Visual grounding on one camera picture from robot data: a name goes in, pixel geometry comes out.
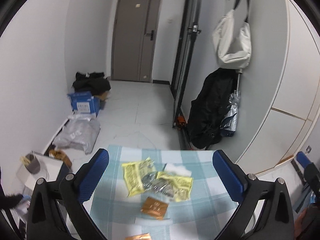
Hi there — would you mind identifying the silver folded umbrella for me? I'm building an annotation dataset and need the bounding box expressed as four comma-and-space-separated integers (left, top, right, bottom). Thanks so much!
220, 70, 242, 137

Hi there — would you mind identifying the yellow snack wrapper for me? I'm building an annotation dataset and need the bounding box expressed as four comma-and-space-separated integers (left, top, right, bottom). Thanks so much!
121, 158, 157, 197
146, 171, 193, 202

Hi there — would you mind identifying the brown square sachet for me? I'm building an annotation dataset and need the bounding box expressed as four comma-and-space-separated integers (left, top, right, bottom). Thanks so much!
140, 197, 169, 220

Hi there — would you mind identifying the blue cardboard box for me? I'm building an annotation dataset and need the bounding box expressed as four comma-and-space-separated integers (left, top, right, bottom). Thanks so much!
67, 92, 100, 116

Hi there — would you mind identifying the grey apartment door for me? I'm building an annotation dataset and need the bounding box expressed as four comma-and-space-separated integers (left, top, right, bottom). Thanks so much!
111, 0, 162, 82

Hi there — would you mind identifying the brown sachet with red dot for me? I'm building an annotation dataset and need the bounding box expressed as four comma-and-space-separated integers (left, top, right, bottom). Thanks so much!
125, 233, 152, 240

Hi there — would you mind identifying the brown slipper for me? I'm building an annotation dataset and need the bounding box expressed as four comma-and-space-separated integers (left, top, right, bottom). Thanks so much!
49, 149, 72, 169

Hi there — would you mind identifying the white tissue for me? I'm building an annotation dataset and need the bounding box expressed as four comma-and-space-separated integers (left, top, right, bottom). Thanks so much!
163, 163, 192, 177

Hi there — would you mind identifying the white hanging bag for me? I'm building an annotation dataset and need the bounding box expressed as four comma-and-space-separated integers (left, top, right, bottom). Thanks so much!
212, 9, 252, 73

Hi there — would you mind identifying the grey cup with chopsticks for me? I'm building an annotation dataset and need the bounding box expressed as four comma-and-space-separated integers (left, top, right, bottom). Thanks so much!
20, 153, 41, 174

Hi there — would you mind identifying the white wardrobe cabinet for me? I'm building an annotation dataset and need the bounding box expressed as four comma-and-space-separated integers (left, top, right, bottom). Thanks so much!
237, 0, 319, 174

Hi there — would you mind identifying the grey plastic mailer bag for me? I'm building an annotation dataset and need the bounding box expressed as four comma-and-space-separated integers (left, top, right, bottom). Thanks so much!
53, 114, 100, 154

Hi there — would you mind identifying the black hanging coat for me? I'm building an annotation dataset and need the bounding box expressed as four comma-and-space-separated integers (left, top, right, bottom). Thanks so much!
187, 68, 238, 149

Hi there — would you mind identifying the yellow snack wrapper right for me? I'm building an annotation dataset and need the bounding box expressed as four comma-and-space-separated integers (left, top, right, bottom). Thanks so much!
146, 171, 193, 202

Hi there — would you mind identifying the yellow snack wrapper left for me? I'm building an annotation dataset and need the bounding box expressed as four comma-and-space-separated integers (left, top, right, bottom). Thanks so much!
121, 158, 157, 197

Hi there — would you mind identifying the white box side table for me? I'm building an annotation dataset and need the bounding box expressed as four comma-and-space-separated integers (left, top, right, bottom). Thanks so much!
14, 151, 71, 194

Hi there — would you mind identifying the black sliding door frame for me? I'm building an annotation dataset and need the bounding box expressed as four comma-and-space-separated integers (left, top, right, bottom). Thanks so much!
170, 0, 202, 127

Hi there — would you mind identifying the black clothes pile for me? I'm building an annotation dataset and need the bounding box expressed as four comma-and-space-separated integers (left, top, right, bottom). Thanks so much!
72, 72, 111, 96

